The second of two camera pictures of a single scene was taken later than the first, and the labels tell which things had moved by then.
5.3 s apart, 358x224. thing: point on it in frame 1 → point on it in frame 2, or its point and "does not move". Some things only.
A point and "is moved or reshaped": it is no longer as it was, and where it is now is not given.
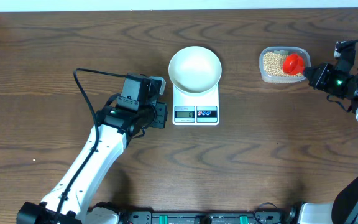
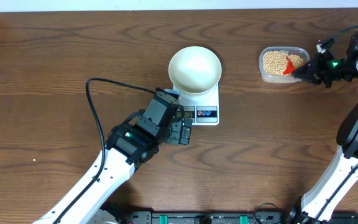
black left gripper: [161, 109] → [174, 136]
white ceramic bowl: [195, 70] does not move
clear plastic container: [283, 64] does not move
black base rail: [214, 217] does not move
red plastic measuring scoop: [293, 64] is moved or reshaped
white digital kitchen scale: [196, 111] does not move
